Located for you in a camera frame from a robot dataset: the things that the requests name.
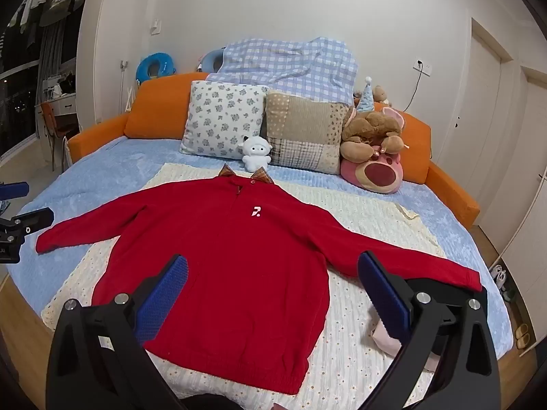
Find pink cloth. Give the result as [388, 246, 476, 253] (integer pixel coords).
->
[370, 320, 445, 372]

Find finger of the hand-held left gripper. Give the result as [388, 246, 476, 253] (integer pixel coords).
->
[0, 181, 30, 201]
[9, 207, 54, 235]

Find blue party hat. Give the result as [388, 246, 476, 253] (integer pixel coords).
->
[356, 76, 376, 114]

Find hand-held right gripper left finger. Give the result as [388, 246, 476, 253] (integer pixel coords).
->
[45, 254, 189, 410]

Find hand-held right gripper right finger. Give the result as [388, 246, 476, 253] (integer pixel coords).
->
[357, 251, 501, 410]

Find red children's dress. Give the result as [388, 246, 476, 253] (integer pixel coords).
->
[35, 163, 481, 395]

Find orange bed frame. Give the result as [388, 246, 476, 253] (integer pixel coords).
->
[68, 70, 480, 230]

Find blue neck pillow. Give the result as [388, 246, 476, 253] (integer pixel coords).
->
[201, 47, 227, 73]

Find white plush sheep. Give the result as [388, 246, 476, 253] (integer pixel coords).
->
[241, 135, 273, 172]

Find white floral pillow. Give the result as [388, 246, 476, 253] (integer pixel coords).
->
[179, 80, 269, 159]

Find hanging clothes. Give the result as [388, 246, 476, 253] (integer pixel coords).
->
[9, 0, 103, 52]

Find white door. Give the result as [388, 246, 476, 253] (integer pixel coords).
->
[455, 19, 516, 227]
[483, 66, 547, 265]

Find blue swim ring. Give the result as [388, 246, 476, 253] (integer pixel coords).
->
[136, 51, 177, 87]

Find white desk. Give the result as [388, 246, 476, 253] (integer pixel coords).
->
[40, 90, 80, 116]

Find brown chair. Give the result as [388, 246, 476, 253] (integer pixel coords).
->
[40, 101, 80, 167]

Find light blue bed sheet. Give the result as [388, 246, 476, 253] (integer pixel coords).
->
[6, 137, 513, 359]

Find cream knitted blanket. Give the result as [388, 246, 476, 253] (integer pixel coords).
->
[41, 162, 449, 410]

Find blue checkered pillow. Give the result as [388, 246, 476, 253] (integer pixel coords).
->
[205, 36, 360, 105]

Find black power cable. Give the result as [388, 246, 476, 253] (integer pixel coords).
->
[402, 66, 424, 112]

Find small brown plush bear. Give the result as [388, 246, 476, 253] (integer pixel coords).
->
[371, 85, 393, 109]

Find beige patchwork pillow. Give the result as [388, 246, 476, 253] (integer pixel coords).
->
[262, 92, 351, 176]

